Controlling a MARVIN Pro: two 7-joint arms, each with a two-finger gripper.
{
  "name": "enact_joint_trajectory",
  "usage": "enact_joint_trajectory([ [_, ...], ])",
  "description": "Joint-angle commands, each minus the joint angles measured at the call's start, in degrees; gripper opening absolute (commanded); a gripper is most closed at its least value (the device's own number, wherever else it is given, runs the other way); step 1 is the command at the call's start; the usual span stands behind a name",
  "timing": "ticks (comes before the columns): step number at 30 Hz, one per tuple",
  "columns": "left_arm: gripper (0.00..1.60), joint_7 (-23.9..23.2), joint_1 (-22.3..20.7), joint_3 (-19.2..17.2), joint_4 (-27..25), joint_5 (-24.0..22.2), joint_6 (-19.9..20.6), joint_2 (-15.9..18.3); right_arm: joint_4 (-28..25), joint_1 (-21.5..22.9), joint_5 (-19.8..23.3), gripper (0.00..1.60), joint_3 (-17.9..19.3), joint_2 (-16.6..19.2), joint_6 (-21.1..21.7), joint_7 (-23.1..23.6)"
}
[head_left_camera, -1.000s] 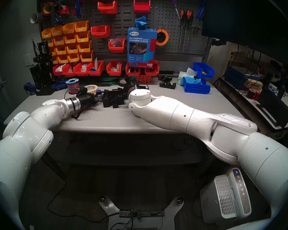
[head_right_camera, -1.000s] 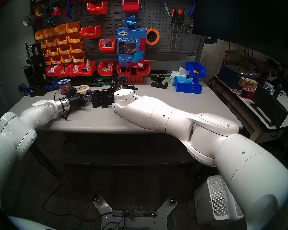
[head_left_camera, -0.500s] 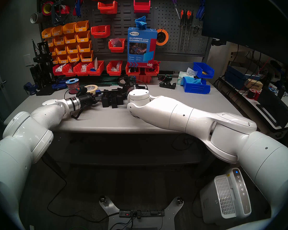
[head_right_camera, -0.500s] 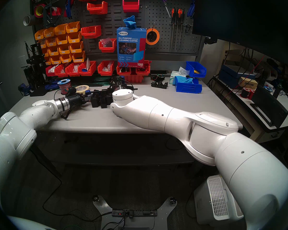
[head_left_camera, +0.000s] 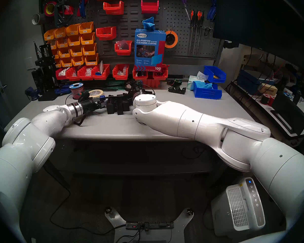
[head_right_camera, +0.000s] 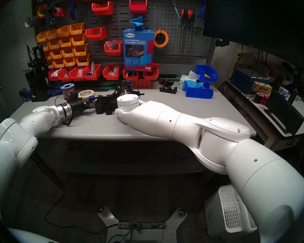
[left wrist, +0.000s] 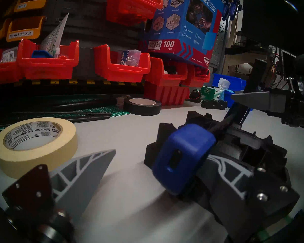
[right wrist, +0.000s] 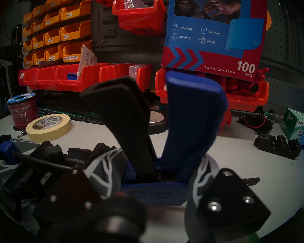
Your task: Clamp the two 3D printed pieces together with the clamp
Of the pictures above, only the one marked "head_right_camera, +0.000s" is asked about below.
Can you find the dark louvered bin panel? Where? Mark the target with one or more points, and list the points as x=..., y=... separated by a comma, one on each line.
x=121, y=19

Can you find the blue cloth in bin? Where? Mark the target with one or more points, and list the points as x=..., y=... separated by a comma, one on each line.
x=196, y=85

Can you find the black tilted screen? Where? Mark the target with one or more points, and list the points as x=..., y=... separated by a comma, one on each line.
x=283, y=110

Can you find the orange tape reel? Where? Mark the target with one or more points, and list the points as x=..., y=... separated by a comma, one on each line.
x=167, y=38

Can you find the blue storage bin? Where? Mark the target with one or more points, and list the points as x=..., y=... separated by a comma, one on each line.
x=202, y=70
x=198, y=93

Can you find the red white hanging item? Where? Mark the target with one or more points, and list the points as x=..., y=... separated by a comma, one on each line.
x=58, y=11

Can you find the grey duct tape roll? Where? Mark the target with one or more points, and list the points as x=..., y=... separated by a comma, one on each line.
x=33, y=20

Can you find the black monitor mount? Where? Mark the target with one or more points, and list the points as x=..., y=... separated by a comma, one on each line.
x=221, y=42

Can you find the blue bench vise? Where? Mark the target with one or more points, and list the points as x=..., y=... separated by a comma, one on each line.
x=26, y=93

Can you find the orange black screwdriver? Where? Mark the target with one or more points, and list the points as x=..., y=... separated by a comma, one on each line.
x=189, y=14
x=183, y=14
x=193, y=16

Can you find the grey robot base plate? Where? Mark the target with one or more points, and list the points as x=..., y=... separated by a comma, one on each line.
x=154, y=236

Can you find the white air purifier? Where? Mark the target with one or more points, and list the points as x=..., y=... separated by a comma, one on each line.
x=228, y=214

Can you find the yellow item in bin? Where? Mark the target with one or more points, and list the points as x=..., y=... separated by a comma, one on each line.
x=208, y=75

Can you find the blue bar clamp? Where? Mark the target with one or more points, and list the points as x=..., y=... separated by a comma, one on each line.
x=91, y=98

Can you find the small cardboard box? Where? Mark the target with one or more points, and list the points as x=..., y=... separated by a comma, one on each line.
x=262, y=87

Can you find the grey perforated pegboard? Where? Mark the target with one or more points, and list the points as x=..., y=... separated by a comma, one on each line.
x=164, y=14

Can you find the blue cleaning cloths box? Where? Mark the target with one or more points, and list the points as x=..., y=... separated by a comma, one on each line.
x=139, y=50

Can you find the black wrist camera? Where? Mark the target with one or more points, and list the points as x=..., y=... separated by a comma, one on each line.
x=122, y=83
x=73, y=96

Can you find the beige masking tape roll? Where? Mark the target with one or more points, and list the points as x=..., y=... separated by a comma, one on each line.
x=81, y=94

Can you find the yellow storage bin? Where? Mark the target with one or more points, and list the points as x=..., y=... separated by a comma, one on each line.
x=48, y=55
x=77, y=29
x=52, y=35
x=65, y=42
x=57, y=54
x=41, y=37
x=45, y=46
x=59, y=63
x=68, y=52
x=63, y=32
x=79, y=40
x=70, y=62
x=83, y=60
x=51, y=64
x=54, y=45
x=81, y=50

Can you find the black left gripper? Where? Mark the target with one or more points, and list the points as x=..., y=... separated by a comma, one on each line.
x=78, y=105

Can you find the white wall plate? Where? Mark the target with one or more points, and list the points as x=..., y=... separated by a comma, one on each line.
x=24, y=64

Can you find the blue clamp on bench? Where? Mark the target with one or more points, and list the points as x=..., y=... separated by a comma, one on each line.
x=55, y=90

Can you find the black equipment stand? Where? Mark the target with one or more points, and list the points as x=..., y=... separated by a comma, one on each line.
x=36, y=75

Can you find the dark blue equipment box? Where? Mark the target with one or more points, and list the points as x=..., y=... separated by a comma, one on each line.
x=243, y=78

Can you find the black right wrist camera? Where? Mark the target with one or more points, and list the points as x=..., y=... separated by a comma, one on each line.
x=122, y=83

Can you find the small green circuit board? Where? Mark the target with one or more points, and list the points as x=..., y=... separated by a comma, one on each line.
x=170, y=80

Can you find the metal peg hook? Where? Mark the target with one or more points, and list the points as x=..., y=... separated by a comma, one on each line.
x=198, y=29

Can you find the small black printed part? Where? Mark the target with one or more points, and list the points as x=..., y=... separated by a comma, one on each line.
x=168, y=90

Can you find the black 3D printed piece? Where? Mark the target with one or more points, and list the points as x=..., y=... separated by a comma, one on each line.
x=111, y=107
x=100, y=108

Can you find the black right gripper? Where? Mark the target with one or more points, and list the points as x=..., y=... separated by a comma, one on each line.
x=125, y=90

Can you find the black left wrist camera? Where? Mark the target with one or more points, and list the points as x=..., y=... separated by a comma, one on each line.
x=73, y=96

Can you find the green tissue box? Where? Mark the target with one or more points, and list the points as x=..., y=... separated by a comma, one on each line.
x=183, y=80

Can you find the blue spring clamp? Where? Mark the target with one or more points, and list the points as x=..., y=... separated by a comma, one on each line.
x=204, y=4
x=201, y=9

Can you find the upturned red bin stack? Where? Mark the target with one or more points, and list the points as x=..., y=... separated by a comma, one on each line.
x=141, y=83

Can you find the black caster knob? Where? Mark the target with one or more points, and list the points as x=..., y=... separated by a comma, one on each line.
x=100, y=209
x=182, y=211

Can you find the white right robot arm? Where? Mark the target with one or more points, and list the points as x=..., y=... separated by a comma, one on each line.
x=192, y=128

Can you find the red and yellow tape roll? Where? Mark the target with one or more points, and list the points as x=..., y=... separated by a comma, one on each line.
x=41, y=11

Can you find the green cutting mat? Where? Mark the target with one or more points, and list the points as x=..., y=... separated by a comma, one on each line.
x=109, y=83

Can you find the large black monitor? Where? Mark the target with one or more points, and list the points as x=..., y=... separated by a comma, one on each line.
x=255, y=17

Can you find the blue hanging hand tool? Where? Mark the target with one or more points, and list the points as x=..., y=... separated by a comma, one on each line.
x=72, y=7

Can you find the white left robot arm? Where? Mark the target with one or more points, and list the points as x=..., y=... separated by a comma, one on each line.
x=15, y=133

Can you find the blue cloth in box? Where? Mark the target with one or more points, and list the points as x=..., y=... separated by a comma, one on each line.
x=137, y=23

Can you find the black hanging clamp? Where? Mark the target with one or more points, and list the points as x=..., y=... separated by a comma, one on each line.
x=50, y=17

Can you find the black power strip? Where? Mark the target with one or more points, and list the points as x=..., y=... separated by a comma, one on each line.
x=141, y=224

